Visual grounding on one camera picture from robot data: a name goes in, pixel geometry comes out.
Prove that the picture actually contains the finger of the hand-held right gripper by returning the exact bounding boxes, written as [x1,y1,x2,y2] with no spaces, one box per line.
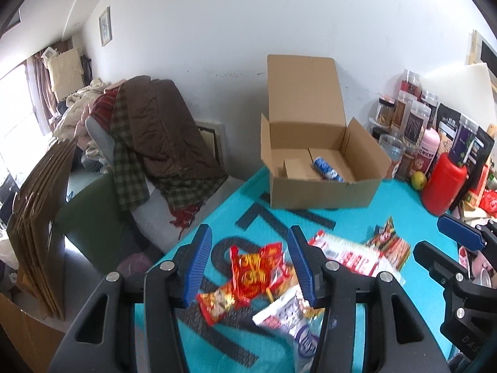
[413,241,486,319]
[437,214,497,251]

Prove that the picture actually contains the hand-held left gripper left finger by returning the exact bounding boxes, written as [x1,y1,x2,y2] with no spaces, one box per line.
[48,223,213,373]

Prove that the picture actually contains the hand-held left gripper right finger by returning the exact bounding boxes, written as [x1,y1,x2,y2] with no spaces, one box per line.
[287,225,453,373]

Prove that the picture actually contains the dark red striped snack packet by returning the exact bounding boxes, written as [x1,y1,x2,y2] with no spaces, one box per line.
[365,216,411,270]

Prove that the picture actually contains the red orange snack packet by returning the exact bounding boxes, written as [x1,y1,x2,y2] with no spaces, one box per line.
[196,282,249,326]

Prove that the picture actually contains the red white noodle packet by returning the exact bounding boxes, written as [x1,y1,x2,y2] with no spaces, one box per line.
[308,229,406,280]

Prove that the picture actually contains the red yellow snack packet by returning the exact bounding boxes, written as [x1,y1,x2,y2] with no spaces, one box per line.
[229,242,299,307]

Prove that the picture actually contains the white purple snack packet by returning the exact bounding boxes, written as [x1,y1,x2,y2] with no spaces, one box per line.
[252,289,327,373]

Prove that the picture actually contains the cardboard box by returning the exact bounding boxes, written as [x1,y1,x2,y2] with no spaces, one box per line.
[260,54,392,210]

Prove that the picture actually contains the pink plastic bag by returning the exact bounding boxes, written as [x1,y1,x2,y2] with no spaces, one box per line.
[458,245,497,280]

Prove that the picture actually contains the red foil packet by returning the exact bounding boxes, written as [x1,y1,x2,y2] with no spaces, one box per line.
[479,190,497,218]

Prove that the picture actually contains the yellow red carton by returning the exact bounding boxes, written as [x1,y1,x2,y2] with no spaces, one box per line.
[466,163,490,206]

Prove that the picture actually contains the red bottle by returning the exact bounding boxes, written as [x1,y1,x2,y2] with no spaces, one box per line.
[421,152,468,216]

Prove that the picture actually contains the purple cloth bundle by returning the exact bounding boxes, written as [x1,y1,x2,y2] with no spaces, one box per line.
[116,252,154,276]

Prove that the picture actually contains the black pouch blue label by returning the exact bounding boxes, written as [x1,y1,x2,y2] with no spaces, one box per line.
[462,126,495,203]

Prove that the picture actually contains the teal printed mat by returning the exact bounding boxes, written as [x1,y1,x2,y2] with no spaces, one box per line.
[134,165,461,373]

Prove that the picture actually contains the pink bottle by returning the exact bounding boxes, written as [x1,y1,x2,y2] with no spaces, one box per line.
[417,126,441,177]

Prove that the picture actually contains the brown labelled jar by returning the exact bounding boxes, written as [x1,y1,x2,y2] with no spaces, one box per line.
[396,145,420,181]

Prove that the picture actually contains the tall jar purple label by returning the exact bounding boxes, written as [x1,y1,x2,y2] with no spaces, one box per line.
[452,117,479,168]

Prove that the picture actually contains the blue snack packet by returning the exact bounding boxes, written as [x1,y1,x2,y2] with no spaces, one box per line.
[314,156,345,183]

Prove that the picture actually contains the clear jar brown powder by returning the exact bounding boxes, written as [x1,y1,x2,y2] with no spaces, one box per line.
[378,134,406,179]

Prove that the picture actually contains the green plaid scarf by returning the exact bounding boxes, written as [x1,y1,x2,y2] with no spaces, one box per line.
[110,83,230,239]

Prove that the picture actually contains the tall jar black label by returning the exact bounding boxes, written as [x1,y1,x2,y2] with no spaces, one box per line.
[403,101,431,146]

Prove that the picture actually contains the white framed panel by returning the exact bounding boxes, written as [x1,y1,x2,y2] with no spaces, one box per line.
[194,120,228,172]

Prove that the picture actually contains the small clear jar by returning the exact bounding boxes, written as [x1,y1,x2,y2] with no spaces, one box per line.
[367,117,391,142]

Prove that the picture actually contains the clear jar dark contents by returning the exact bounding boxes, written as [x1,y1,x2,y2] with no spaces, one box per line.
[419,89,439,119]

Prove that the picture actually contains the tall jar brown label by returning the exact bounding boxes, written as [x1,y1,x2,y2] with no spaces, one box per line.
[391,90,416,133]

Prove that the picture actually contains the brown jacket on chair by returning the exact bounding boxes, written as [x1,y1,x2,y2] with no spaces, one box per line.
[116,76,230,203]

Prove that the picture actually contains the small jar brown contents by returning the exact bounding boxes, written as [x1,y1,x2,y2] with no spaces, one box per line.
[378,95,397,127]

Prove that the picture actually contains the clear jar red contents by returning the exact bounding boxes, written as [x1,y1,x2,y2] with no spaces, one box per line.
[400,69,423,99]

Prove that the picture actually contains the grey chair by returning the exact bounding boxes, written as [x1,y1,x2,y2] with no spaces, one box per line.
[85,117,241,253]

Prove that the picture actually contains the stack of flattened cardboard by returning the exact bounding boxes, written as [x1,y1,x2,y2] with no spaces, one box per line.
[6,138,78,309]

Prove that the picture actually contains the red striped cloth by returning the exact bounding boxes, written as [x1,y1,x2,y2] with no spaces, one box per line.
[91,89,119,133]

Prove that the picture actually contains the pile of beige clothes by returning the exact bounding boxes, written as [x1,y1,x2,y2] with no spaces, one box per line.
[52,78,129,172]

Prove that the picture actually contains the brown cardboard carton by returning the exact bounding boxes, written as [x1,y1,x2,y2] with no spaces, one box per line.
[0,291,66,373]

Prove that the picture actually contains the beige cushion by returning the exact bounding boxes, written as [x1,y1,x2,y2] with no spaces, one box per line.
[47,47,84,102]

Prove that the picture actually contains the window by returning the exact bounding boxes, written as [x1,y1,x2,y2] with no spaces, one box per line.
[0,62,43,187]

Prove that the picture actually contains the brown curtain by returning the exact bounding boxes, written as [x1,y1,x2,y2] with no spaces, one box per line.
[27,50,55,125]

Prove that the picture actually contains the wooden frame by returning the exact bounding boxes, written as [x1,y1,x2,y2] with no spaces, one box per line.
[468,29,497,67]

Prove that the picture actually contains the framed wall picture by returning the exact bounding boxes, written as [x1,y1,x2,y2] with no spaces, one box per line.
[98,7,112,46]

